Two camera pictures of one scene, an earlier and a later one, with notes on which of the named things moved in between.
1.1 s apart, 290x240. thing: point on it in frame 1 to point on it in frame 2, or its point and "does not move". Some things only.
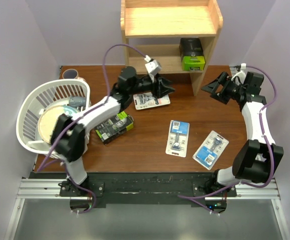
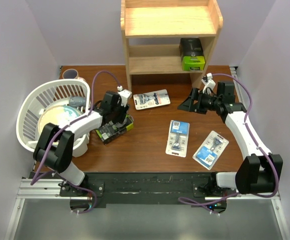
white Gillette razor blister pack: [147, 100] does not move
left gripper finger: [163, 91] to [120, 122]
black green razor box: [192, 58] does not move
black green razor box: [121, 123] does not move
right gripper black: [214, 85] to [188, 105]
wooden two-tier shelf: [152, 30] does not move
